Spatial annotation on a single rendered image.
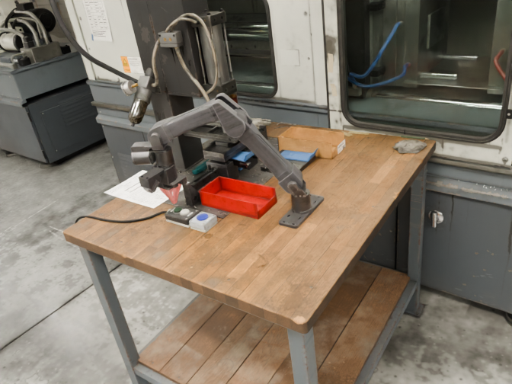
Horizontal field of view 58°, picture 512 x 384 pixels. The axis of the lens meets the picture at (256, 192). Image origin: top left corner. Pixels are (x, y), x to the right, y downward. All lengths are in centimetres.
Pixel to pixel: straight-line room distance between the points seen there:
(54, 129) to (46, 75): 50
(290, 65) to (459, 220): 105
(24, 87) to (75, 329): 254
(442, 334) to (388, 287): 33
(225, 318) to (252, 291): 95
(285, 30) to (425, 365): 163
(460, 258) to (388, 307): 41
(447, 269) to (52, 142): 368
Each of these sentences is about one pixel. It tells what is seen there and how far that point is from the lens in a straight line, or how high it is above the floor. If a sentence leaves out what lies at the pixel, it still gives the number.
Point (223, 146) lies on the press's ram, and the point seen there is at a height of 104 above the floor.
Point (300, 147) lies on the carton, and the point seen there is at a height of 93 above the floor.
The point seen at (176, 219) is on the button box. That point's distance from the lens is 159.
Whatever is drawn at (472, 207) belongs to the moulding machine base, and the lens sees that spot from 216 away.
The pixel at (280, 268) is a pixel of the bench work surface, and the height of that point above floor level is 90.
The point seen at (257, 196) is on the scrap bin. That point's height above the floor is 91.
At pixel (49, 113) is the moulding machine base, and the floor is 52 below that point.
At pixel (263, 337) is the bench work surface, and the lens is 209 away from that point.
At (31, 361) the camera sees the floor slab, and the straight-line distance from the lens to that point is 273.
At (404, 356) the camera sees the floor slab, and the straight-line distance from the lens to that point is 229.
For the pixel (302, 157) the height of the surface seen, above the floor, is 92.
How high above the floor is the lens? 173
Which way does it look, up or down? 29 degrees down
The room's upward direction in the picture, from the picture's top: 9 degrees counter-clockwise
